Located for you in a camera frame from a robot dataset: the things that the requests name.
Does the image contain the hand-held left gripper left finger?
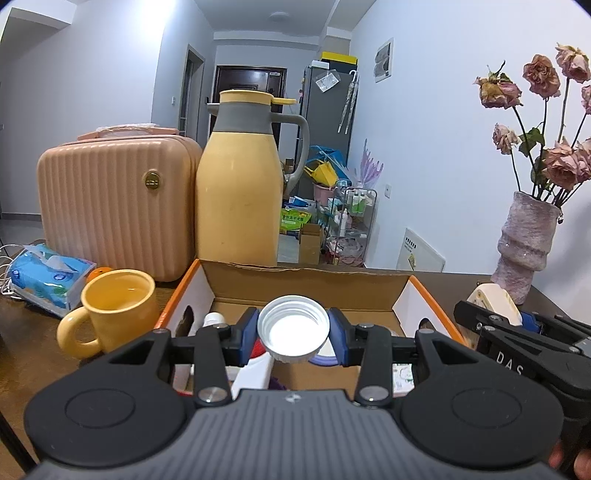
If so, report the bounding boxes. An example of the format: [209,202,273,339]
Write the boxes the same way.
[110,307,260,408]

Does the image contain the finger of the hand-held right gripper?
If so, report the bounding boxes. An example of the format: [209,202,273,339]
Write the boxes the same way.
[522,312,591,344]
[453,300,527,334]

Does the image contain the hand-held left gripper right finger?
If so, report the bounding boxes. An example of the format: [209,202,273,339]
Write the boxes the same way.
[329,307,482,409]

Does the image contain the white charger plug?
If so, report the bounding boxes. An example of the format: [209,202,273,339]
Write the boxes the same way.
[467,284,523,326]

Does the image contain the purple round jar lid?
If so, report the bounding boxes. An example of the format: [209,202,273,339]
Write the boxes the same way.
[307,339,340,367]

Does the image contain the white plastic bottle cap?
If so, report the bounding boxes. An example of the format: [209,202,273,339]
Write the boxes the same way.
[257,295,331,363]

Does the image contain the red printed cardboard box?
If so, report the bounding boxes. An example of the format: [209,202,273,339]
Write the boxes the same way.
[154,258,467,398]

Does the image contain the clear cotton swab box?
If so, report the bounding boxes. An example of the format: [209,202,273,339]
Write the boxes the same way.
[392,364,419,398]

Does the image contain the person's right hand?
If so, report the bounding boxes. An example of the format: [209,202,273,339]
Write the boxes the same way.
[549,438,591,480]

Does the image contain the pink textured vase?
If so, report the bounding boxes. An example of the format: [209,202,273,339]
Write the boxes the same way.
[490,191,564,305]

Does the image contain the white leaning board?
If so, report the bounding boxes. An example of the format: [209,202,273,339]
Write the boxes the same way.
[397,227,446,273]

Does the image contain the small brown carton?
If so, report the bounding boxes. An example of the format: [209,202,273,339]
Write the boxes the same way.
[298,224,325,265]

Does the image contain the yellow mug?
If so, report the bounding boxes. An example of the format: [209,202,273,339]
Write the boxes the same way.
[57,270,160,358]

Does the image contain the green printed bag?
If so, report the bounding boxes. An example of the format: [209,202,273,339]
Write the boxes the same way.
[280,208,311,234]

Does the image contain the pink bucket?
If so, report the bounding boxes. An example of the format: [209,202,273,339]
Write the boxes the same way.
[313,182,338,206]

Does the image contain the bunch of dried roses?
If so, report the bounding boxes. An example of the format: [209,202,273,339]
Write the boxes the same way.
[473,44,591,208]

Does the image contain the yellow dustpan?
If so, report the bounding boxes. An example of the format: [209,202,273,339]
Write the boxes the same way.
[305,161,340,185]

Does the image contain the purple feathery decoration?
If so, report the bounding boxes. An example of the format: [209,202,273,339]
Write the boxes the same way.
[360,138,385,190]

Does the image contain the orange ribbed suitcase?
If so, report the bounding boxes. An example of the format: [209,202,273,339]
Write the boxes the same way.
[37,124,204,282]

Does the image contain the blue tissue pack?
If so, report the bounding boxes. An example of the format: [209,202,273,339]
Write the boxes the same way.
[8,243,97,318]

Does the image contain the grey fridge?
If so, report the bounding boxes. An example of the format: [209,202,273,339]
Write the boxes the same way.
[295,65,358,204]

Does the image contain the white folded umbrella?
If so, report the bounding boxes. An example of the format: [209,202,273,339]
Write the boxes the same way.
[338,70,360,134]

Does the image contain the grey side door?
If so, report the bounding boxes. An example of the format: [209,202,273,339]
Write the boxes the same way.
[179,46,206,139]

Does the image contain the dark brown entrance door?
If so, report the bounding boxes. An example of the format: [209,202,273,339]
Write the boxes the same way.
[213,65,288,153]

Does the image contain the wire storage trolley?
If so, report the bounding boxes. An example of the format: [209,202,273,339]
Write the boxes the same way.
[325,182,377,266]

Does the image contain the yellow thermos jug grey handle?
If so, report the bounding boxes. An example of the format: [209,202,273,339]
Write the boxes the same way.
[195,90,310,267]

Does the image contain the white cables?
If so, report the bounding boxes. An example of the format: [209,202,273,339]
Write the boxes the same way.
[0,244,24,296]

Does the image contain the white wall panel box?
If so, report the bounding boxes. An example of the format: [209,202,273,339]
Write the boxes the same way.
[374,38,394,84]

